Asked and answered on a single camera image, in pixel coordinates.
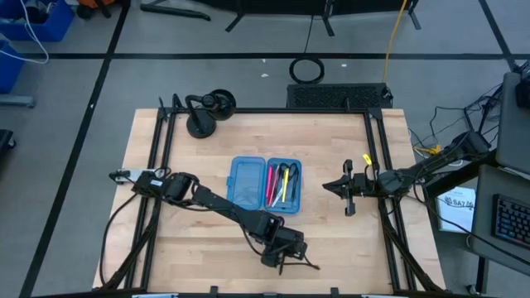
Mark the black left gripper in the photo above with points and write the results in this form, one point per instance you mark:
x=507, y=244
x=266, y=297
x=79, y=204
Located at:
x=290, y=242

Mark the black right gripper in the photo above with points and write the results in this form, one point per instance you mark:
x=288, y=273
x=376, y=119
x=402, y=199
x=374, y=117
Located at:
x=362, y=185

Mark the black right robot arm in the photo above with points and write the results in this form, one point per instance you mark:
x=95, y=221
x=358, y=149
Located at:
x=435, y=163

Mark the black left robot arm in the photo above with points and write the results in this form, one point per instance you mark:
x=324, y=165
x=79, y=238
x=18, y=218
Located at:
x=219, y=203

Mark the translucent blue plastic supply box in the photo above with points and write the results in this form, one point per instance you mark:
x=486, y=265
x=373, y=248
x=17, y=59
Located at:
x=246, y=184

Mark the black vented computer case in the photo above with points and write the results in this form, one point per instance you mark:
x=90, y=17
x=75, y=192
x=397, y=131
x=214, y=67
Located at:
x=335, y=96

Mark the yellow plug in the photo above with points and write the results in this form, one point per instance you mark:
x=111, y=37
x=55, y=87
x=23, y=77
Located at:
x=430, y=150

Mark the white printed paper sheet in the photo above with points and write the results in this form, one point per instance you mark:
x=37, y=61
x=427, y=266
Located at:
x=455, y=215

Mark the black desk lamp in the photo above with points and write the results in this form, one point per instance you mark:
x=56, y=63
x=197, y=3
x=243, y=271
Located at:
x=200, y=126

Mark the grey desk surface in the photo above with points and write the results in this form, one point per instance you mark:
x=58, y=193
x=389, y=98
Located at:
x=484, y=232
x=513, y=132

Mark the black computer keyboard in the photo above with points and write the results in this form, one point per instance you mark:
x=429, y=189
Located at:
x=513, y=219

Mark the black desktop device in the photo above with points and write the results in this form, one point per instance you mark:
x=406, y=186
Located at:
x=523, y=91

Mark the black wheeled base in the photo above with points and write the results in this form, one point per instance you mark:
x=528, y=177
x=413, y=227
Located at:
x=6, y=140

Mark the orange and black object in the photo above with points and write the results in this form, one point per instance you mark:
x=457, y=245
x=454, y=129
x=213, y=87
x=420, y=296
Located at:
x=95, y=3

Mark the grey metal bar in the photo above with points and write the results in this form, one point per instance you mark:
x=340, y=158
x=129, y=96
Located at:
x=16, y=101

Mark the blue plastic bin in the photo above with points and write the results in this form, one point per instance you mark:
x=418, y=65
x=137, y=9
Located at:
x=58, y=25
x=10, y=70

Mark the silver metal bracket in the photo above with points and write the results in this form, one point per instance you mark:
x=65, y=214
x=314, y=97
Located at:
x=126, y=174

